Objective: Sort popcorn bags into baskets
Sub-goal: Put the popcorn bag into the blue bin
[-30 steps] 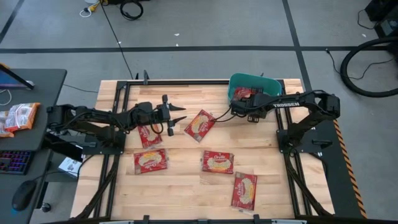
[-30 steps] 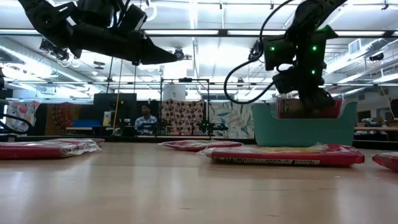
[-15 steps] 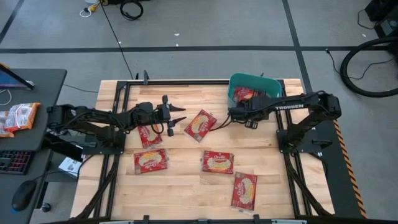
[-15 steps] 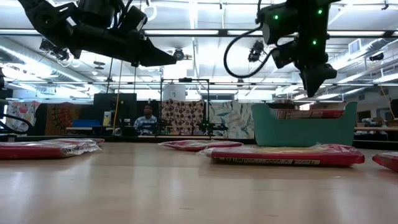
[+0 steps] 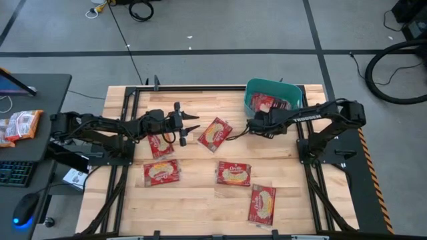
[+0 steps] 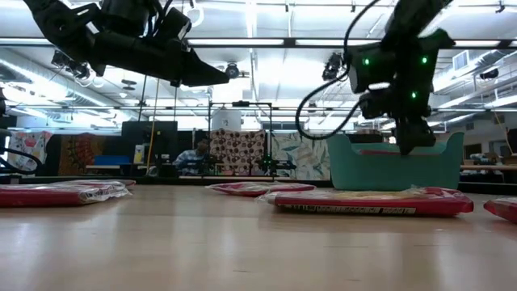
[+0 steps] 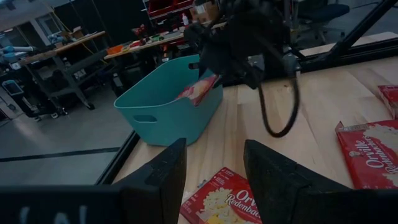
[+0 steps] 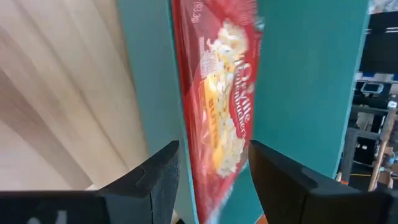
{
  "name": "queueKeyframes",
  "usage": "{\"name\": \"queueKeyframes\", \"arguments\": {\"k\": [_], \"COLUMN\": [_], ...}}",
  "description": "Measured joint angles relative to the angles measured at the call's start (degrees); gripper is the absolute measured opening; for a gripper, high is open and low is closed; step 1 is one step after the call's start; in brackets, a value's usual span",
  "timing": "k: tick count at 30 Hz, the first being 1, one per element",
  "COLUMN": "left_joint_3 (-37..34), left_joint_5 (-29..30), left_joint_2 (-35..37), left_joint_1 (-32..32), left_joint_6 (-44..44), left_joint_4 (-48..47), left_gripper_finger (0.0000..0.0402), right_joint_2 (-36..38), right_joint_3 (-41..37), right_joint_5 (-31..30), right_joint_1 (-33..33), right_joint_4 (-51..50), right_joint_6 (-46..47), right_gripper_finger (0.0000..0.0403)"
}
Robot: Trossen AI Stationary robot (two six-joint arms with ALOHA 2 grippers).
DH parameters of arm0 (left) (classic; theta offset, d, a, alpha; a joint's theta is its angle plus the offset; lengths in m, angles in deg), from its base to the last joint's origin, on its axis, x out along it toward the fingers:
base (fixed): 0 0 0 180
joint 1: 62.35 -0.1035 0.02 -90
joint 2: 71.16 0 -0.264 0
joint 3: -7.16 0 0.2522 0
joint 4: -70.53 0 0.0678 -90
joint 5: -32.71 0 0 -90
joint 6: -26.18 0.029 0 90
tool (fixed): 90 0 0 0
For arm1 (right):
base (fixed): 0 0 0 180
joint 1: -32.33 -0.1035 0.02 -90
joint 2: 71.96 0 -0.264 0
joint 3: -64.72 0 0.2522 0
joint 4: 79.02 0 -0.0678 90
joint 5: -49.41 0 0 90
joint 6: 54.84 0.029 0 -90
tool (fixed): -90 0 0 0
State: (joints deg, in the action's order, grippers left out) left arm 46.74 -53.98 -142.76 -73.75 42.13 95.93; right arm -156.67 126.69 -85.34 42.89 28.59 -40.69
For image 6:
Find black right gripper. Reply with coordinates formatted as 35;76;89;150
395;86;438;157

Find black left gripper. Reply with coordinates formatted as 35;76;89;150
91;31;230;87

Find round black ceiling fixture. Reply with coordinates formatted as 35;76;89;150
224;62;242;80

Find teal plastic basket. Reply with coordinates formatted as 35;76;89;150
326;132;465;192

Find black panel screen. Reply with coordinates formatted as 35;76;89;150
120;120;179;178

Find wooden background table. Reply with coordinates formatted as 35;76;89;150
84;164;138;170
459;164;517;171

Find thin yellow pole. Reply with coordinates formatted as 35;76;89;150
145;78;161;175

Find brown circle patterned cloth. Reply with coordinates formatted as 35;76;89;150
208;129;267;177

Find white ceiling air vent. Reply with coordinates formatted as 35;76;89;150
452;50;471;73

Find person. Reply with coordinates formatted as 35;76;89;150
173;137;211;177

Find leaf patterned cloth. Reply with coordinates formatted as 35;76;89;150
270;131;333;181

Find blue box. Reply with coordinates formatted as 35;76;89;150
93;155;132;167

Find orange red patterned cloth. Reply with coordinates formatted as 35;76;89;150
58;133;123;177

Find floral patterned cloth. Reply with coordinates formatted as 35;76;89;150
6;130;53;175

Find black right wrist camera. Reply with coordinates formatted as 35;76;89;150
358;89;401;121

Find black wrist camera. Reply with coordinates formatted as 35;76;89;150
153;6;191;41
358;89;401;121

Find black metal frame rig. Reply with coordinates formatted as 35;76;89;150
207;100;275;182

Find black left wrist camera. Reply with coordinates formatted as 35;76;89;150
153;6;191;41

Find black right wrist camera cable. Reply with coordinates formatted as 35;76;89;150
295;0;383;141

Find black table edge rail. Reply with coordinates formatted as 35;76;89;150
0;175;517;194

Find black ceiling camera cluster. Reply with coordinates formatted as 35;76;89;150
51;50;92;81

